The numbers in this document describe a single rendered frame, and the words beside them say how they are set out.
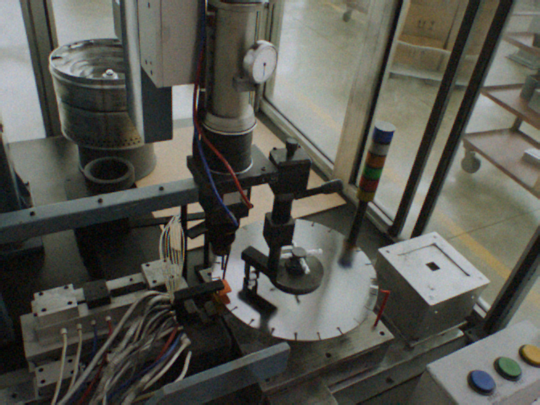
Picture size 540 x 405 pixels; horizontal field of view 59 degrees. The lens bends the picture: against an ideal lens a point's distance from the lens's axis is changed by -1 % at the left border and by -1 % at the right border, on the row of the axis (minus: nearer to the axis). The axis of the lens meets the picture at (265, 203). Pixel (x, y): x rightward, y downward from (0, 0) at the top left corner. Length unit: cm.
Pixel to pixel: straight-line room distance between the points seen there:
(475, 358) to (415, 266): 24
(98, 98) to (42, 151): 45
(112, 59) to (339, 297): 98
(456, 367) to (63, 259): 92
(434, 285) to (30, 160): 124
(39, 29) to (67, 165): 42
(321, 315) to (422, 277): 30
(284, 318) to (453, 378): 32
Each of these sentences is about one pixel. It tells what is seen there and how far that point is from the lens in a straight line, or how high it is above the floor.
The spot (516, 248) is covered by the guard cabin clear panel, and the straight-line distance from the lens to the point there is 116.
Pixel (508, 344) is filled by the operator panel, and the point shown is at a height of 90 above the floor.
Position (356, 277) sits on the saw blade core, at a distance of 98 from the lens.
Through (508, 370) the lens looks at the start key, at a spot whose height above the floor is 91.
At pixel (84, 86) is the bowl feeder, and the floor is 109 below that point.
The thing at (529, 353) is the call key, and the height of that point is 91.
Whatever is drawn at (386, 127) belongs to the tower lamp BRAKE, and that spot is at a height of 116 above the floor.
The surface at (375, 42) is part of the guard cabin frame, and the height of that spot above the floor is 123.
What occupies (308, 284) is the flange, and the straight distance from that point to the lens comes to 93.
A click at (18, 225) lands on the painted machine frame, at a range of 94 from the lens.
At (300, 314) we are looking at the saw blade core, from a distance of 89.
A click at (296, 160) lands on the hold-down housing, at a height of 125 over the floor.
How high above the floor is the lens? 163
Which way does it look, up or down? 37 degrees down
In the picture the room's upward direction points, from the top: 7 degrees clockwise
